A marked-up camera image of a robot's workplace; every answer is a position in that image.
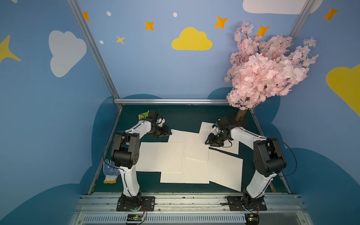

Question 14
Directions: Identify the green cover notebook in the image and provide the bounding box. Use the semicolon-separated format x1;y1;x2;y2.
138;112;149;120

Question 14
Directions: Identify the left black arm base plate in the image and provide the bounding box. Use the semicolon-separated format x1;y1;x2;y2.
116;195;156;212

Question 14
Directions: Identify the white blue dotted work glove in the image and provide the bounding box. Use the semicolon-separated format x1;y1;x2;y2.
103;159;121;184

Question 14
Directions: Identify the white lined notebook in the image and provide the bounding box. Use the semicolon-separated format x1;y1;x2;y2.
168;129;209;161

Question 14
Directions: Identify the left controller board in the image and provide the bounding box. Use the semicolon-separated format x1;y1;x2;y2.
126;214;145;225

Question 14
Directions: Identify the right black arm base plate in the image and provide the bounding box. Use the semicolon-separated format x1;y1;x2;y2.
226;196;267;211

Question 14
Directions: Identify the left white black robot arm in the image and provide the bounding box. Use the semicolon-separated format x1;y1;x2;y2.
111;110;172;198

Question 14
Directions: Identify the aluminium rail frame front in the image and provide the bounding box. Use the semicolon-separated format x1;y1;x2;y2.
70;193;313;225

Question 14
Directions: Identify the open white notebook far right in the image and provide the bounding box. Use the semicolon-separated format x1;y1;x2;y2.
199;122;239;155

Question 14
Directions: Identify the right controller board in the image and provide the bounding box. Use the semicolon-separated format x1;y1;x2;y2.
245;214;260;225

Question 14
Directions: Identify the pink cherry blossom tree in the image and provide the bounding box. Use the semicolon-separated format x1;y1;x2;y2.
224;21;318;111

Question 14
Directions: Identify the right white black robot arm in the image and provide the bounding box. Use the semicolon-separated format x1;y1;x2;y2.
205;118;287;200

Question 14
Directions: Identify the controller board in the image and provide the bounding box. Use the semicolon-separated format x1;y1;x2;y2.
126;214;145;225
245;214;260;225

